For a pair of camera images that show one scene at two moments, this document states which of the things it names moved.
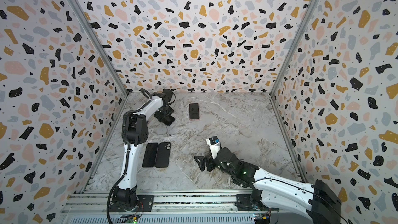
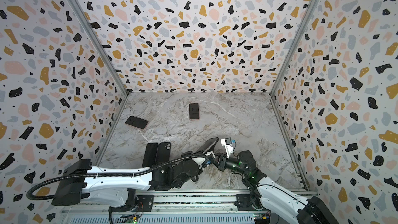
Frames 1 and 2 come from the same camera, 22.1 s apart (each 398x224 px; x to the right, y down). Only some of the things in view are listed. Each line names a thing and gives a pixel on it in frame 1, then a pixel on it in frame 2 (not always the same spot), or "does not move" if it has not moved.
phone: x=167 y=120 -> x=209 y=146
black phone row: x=150 y=155 does not move
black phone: x=194 y=111 does not move
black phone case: x=162 y=157 does not move
